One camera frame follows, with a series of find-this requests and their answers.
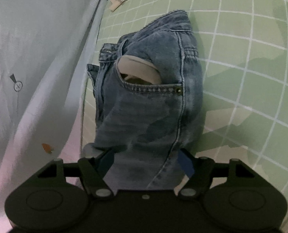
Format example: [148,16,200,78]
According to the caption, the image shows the blue denim jeans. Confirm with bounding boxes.
[87,10,203,191]

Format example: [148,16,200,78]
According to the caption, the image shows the light blue carrot-print sheet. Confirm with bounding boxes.
[0,0,105,232]

